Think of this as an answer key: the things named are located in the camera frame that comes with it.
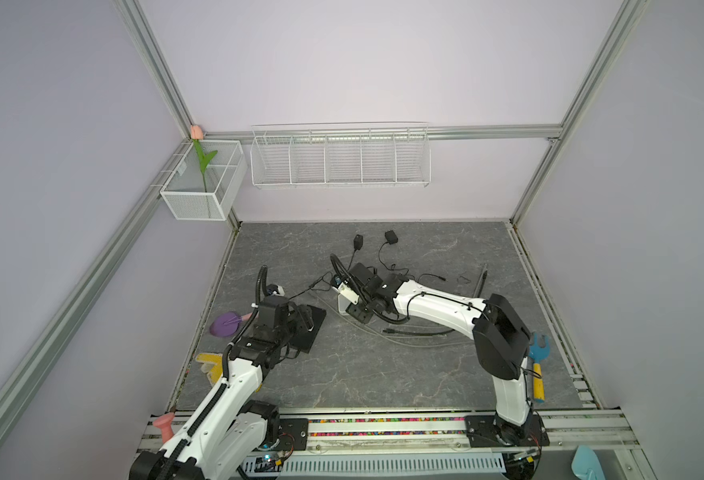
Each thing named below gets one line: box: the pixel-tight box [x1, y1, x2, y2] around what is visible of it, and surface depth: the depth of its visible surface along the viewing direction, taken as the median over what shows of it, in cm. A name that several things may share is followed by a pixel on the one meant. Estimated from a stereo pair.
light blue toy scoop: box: [571, 444, 606, 480], surface depth 71 cm
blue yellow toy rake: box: [528, 332, 551, 403], surface depth 86 cm
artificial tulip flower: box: [190, 124, 218, 193], surface depth 92 cm
